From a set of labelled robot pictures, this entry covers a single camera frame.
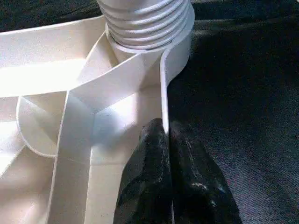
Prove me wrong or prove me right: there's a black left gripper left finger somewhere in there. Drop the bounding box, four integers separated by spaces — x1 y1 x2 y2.
115 118 173 224

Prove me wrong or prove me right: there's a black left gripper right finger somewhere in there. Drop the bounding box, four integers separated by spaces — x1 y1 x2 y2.
169 121 241 224

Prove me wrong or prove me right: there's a white plastic table top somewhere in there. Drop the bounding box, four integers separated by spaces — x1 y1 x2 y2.
0 4 196 224

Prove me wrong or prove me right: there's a white plastic table leg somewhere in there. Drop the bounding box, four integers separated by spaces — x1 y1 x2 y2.
97 0 191 51

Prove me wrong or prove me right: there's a black mat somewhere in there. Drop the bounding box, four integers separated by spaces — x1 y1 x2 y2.
0 0 299 224

